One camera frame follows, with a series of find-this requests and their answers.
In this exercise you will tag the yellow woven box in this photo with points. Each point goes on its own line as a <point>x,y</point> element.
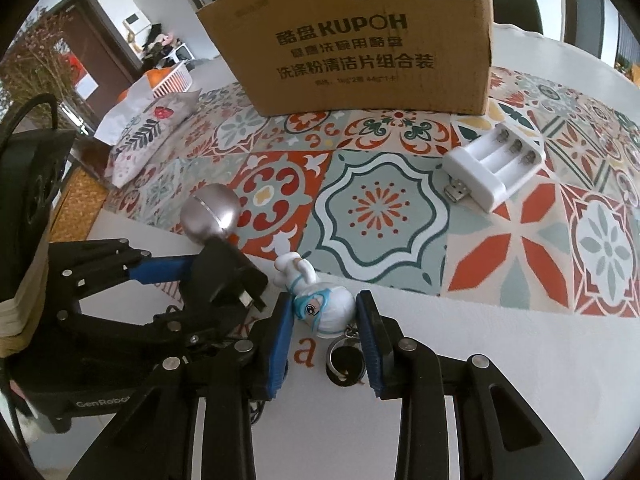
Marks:
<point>75,205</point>

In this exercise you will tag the silver round gadget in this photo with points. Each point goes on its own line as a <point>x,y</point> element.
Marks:
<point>210,210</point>

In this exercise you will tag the white intercom panel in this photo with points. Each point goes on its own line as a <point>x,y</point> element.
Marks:
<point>133,19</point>

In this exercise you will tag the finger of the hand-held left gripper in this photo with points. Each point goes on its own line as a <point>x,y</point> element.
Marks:
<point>160,267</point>
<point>150,340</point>

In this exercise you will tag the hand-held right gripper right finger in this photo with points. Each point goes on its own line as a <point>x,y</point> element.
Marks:
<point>367,345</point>

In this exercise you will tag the brown cardboard box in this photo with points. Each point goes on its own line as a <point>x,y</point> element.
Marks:
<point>350,35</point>

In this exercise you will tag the white shelf with plush toys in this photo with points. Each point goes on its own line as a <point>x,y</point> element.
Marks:
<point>160,45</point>

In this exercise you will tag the white battery charger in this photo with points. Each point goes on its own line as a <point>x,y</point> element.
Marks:
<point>487,170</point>

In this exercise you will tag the floral tissue cover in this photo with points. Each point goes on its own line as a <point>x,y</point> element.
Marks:
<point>145,135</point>

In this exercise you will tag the orange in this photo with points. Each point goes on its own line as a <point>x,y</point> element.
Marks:
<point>155,75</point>
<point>125,95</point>

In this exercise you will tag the dark dining chair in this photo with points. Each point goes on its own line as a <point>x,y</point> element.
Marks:
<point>517,7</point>

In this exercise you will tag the white fruit basket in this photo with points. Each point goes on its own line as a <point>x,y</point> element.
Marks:
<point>175,80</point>

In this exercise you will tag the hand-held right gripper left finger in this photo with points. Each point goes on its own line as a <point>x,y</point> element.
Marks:
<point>277,345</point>

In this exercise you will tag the dried red flowers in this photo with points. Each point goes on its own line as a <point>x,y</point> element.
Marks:
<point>35,60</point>

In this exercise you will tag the patterned table runner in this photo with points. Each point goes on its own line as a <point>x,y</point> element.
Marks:
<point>390,210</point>

